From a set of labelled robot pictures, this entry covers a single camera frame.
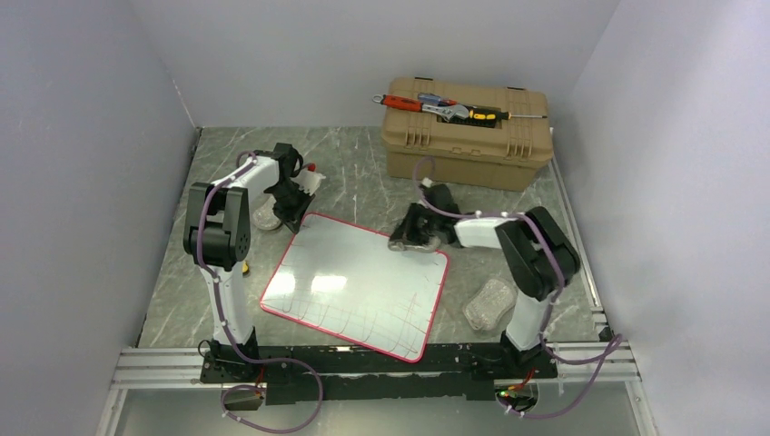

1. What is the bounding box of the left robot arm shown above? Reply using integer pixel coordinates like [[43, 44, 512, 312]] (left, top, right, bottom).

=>
[[183, 143, 323, 382]]

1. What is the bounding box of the red framed whiteboard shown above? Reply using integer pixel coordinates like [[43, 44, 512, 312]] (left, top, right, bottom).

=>
[[260, 213, 449, 363]]

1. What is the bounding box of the yellow black screwdriver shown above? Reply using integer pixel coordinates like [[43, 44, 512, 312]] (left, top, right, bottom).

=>
[[469, 108, 547, 122]]

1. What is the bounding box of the blue red screwdriver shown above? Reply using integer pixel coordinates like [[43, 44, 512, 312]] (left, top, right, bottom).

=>
[[418, 93, 458, 107]]

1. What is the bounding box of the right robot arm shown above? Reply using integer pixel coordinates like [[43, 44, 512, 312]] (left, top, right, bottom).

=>
[[388, 179, 581, 377]]

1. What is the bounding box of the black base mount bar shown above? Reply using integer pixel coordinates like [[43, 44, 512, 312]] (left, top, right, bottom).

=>
[[200, 342, 558, 405]]

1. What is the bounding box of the tan plastic toolbox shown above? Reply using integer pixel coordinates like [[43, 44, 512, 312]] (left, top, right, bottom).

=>
[[381, 77, 554, 191]]

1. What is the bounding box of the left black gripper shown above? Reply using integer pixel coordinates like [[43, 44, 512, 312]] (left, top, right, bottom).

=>
[[270, 183, 316, 236]]

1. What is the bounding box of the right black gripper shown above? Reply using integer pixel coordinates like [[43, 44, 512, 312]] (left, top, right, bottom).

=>
[[394, 205, 442, 248]]

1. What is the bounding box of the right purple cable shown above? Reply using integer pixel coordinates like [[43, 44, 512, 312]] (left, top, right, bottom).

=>
[[412, 156, 624, 421]]

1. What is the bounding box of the aluminium rail frame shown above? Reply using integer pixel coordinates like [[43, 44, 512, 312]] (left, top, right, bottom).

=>
[[96, 342, 658, 435]]

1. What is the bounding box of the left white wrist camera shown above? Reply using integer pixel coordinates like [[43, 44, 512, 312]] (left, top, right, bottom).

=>
[[292, 163, 325, 195]]

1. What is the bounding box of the red handled adjustable wrench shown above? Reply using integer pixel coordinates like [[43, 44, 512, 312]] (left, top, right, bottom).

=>
[[372, 94, 470, 122]]

